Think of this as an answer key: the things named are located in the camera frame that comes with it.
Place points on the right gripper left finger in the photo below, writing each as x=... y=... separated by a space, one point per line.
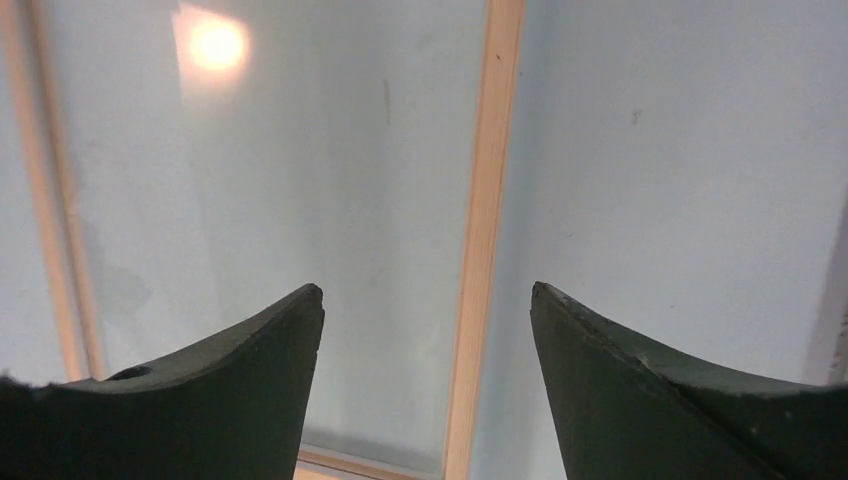
x=230 y=406

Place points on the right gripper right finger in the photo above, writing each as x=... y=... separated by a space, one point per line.
x=626 y=406

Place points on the white wooden picture frame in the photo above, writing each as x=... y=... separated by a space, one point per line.
x=30 y=91

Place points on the clear plastic sheet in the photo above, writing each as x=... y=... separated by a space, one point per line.
x=224 y=153

